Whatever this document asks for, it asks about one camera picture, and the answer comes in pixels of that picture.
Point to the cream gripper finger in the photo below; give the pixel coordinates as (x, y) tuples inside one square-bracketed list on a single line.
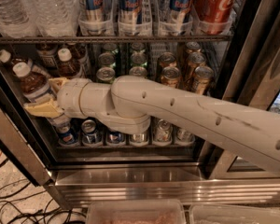
[(56, 83), (48, 108)]

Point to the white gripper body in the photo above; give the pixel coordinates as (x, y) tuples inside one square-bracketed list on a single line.
[(68, 97)]

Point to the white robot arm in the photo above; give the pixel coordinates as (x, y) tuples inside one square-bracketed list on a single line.
[(128, 104)]

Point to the open fridge door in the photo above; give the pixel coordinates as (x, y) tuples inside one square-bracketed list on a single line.
[(15, 147)]

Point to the right clear water bottle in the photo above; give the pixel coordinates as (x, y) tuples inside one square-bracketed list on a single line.
[(56, 18)]

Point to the clear water bottle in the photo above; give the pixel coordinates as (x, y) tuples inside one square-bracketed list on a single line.
[(15, 21), (56, 18)]

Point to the left clear water bottle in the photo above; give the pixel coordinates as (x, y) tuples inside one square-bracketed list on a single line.
[(15, 21)]

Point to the stainless steel fridge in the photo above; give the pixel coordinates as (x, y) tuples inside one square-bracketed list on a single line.
[(247, 72)]

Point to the left blue Pepsi can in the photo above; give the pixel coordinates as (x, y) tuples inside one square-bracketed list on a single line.
[(67, 136)]

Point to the blue pepsi can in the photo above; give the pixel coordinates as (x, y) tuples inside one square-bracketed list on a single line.
[(91, 136), (115, 138), (67, 136)]

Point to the front left green can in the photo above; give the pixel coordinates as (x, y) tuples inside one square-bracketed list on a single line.
[(105, 75)]

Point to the middle blue Pepsi can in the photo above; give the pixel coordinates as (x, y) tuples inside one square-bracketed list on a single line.
[(91, 136)]

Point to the second row left green can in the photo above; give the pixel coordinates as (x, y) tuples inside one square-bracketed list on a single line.
[(107, 59)]

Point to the second row green can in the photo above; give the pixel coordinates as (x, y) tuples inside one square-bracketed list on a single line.
[(107, 59), (139, 59)]

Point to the right blue Pepsi can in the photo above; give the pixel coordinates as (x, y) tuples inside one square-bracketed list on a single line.
[(115, 138)]

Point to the front right green can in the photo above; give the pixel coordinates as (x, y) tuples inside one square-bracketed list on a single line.
[(138, 71)]

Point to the second row right green can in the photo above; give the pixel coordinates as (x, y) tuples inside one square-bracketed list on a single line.
[(139, 59)]

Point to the left silver can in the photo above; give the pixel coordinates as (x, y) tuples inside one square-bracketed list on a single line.
[(139, 139)]

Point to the silver can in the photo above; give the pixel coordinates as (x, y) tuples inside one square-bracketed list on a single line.
[(184, 137), (139, 139), (162, 133)]

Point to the left Red Bull can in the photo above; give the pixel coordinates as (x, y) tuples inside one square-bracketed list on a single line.
[(97, 13)]

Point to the red bull can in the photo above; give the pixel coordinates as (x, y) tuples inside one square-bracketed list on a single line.
[(178, 15), (97, 13), (130, 16)]

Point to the middle silver can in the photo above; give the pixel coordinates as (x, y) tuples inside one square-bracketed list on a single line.
[(162, 133)]

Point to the front left gold can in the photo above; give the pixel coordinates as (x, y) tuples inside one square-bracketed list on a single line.
[(170, 76)]

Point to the second row left gold can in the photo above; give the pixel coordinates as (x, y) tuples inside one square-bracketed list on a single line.
[(165, 60)]

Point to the second row gold can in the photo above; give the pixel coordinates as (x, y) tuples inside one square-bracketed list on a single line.
[(194, 60), (165, 60)]

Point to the middle Red Bull can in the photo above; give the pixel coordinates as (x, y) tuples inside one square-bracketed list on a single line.
[(130, 16)]

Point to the left clear plastic bin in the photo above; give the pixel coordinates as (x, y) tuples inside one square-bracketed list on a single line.
[(137, 212)]

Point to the clear plastic bin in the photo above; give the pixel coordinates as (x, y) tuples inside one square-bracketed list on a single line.
[(232, 214), (137, 212)]

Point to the right silver can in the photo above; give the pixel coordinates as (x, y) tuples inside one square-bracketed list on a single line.
[(184, 137)]

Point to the second row right gold can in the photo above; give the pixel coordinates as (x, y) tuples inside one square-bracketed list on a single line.
[(194, 60)]

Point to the front right gold can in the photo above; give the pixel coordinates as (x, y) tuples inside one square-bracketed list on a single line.
[(202, 77)]

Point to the right Red Bull can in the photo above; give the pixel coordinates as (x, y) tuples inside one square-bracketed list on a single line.
[(178, 15)]

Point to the red Coca-Cola can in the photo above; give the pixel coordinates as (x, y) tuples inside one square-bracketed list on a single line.
[(212, 17)]

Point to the right clear plastic bin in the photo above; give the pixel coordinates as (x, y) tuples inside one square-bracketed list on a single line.
[(232, 214)]

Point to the upper wire shelf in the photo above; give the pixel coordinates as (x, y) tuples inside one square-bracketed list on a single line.
[(115, 39)]

